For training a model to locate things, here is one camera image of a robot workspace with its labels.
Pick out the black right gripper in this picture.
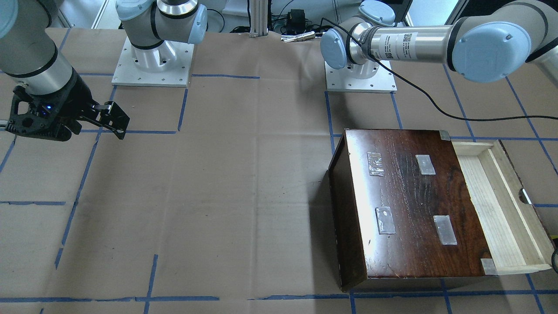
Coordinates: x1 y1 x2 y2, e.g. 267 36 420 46
5 70 130 141

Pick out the light wooden drawer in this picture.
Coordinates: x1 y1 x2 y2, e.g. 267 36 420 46
453 141 555 276

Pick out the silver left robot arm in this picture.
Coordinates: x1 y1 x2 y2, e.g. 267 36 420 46
320 0 557 83

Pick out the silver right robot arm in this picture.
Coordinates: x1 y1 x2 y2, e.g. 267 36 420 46
1 0 208 141

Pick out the dark wooden drawer cabinet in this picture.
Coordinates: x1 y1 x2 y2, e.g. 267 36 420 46
327 129 491 292

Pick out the brown paper table mat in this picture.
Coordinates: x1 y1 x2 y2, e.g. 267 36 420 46
0 28 557 314

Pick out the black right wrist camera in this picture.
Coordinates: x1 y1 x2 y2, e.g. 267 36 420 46
4 85 54 139

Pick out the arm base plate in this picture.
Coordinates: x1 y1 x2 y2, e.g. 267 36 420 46
325 61 397 93
112 39 196 88

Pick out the aluminium frame post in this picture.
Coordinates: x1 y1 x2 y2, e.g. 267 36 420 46
247 0 272 38

